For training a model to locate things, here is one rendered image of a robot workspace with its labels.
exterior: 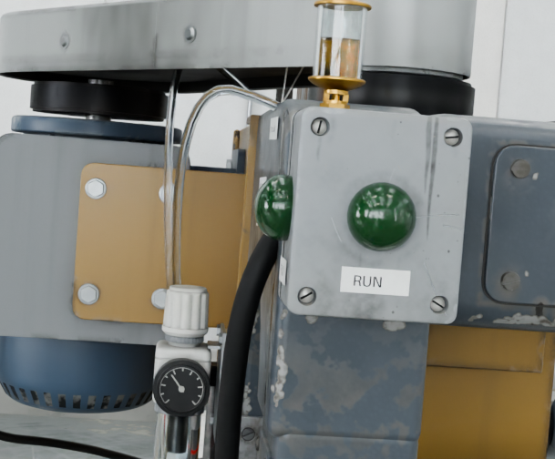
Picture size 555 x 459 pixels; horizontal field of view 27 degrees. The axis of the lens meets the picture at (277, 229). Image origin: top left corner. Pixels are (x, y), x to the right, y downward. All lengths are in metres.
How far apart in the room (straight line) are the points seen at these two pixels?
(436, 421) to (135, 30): 0.36
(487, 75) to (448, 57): 5.25
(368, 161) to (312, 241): 0.04
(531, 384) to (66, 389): 0.38
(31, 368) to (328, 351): 0.48
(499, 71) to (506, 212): 5.39
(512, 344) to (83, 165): 0.36
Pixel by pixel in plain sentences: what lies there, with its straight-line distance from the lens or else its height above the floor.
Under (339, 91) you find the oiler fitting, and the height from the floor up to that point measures 1.34.
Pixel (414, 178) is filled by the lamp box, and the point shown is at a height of 1.30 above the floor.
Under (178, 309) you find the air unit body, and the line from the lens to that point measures 0.75.
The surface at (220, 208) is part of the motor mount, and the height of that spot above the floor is 1.27.
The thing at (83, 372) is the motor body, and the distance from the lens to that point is 0.97.
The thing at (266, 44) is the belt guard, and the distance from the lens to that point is 0.73.
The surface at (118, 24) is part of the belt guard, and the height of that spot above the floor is 1.40.
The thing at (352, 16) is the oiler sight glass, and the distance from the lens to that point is 0.57.
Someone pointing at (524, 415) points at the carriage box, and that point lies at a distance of 0.89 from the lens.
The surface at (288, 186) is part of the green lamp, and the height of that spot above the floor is 1.29.
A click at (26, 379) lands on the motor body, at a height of 1.11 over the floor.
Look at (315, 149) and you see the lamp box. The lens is 0.49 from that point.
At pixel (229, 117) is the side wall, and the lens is 5.71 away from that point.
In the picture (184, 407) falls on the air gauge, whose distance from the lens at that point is 0.74.
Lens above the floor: 1.30
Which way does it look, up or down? 3 degrees down
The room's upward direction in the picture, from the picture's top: 4 degrees clockwise
